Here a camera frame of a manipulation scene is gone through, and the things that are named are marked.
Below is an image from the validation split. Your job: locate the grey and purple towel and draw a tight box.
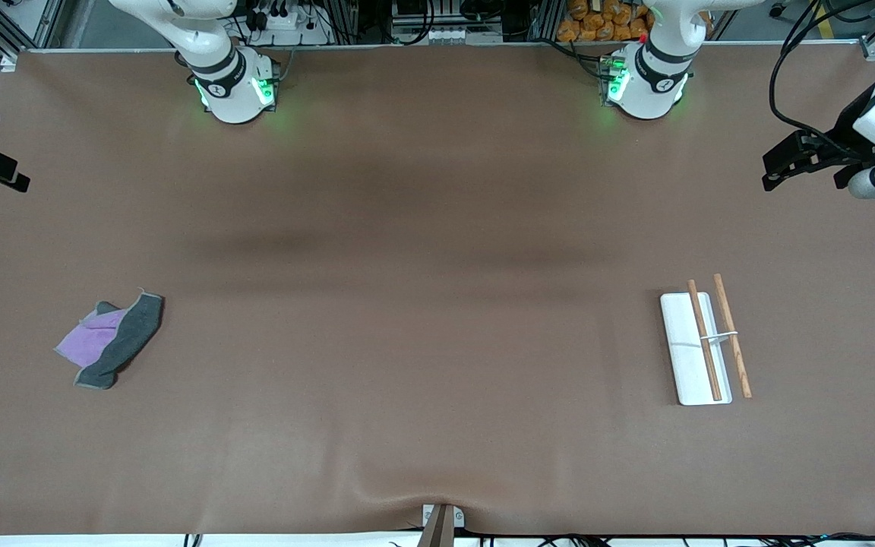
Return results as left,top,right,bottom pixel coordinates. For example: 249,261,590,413
54,289,165,390

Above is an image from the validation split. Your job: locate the white power strip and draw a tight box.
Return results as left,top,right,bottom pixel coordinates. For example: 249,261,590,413
254,8,311,33

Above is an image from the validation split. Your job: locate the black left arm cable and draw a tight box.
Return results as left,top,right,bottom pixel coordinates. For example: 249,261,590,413
769,0,875,160

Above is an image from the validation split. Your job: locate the white rectangular tray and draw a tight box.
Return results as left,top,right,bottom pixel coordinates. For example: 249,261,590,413
660,273,753,406

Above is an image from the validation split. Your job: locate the brown table mat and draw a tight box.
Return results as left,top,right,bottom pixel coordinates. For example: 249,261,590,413
0,42,875,536

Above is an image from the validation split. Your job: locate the black floor cable bundle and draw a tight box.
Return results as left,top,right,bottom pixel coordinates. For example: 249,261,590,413
475,533,875,547

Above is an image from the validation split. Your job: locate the camera pole with white bracket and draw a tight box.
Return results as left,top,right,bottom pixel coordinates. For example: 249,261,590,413
419,504,466,547

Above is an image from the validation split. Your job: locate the pile of orange items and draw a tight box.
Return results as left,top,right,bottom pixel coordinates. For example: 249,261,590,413
558,0,651,43

